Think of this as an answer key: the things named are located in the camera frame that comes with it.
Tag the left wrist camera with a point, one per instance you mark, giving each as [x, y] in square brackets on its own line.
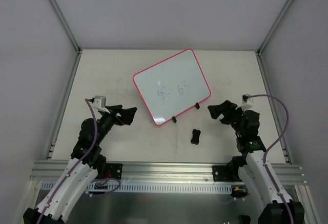
[99, 103]

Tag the slotted cable duct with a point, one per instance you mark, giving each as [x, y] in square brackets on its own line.
[134, 187]

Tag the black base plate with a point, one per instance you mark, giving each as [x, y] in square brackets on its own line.
[225, 174]
[113, 170]

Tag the pink framed whiteboard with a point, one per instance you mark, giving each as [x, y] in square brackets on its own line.
[172, 86]

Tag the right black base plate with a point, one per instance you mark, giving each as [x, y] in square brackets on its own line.
[225, 174]

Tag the left aluminium frame post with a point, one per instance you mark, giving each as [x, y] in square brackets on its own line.
[58, 12]

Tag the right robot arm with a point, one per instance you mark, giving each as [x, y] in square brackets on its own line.
[273, 203]

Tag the black object bottom edge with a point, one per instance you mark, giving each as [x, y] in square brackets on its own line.
[244, 219]

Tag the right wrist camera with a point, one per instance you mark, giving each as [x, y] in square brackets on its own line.
[247, 102]

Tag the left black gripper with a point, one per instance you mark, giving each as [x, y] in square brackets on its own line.
[114, 114]

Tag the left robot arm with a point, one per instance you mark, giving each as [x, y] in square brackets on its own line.
[85, 165]

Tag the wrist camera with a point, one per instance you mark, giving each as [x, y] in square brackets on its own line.
[99, 103]
[247, 102]

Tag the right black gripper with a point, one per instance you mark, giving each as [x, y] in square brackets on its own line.
[229, 112]

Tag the black whiteboard eraser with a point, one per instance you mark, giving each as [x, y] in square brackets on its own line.
[195, 136]

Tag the aluminium frame post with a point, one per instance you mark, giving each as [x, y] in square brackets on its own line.
[58, 12]
[286, 6]

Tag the right aluminium frame post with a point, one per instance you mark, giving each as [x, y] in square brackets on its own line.
[286, 6]

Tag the aluminium mounting rail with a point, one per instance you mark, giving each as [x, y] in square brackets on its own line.
[165, 172]

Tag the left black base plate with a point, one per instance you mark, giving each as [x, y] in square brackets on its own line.
[113, 170]

